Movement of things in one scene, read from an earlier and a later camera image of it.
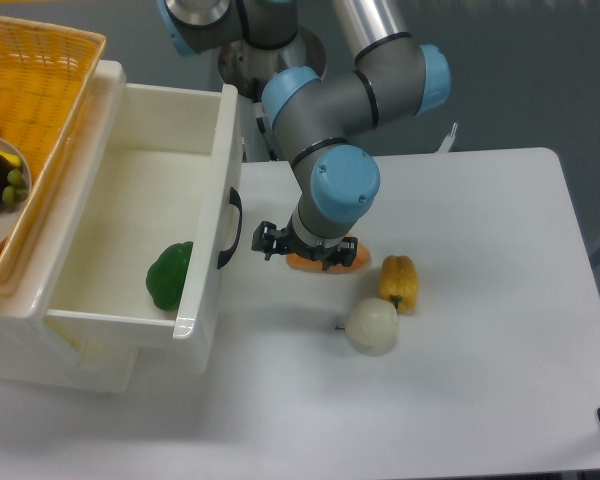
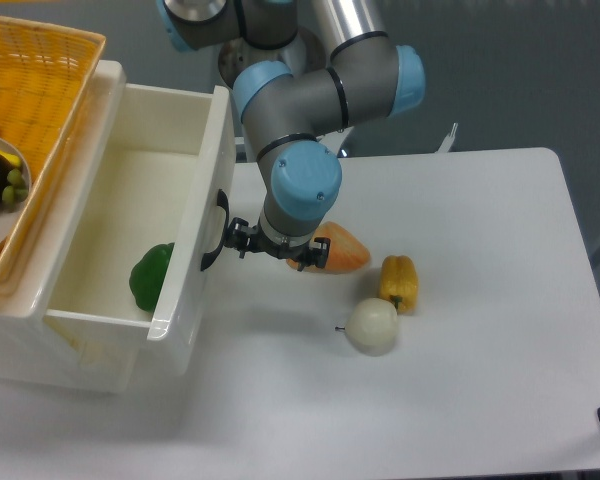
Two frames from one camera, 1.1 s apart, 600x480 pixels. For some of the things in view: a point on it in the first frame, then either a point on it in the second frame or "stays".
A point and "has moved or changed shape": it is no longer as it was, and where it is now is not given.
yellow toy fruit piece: x=13 y=159 stays
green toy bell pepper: x=168 y=275 to x=147 y=274
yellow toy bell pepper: x=399 y=283 stays
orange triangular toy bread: x=315 y=265 stays
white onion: x=372 y=326 stays
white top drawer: x=150 y=234 has moved or changed shape
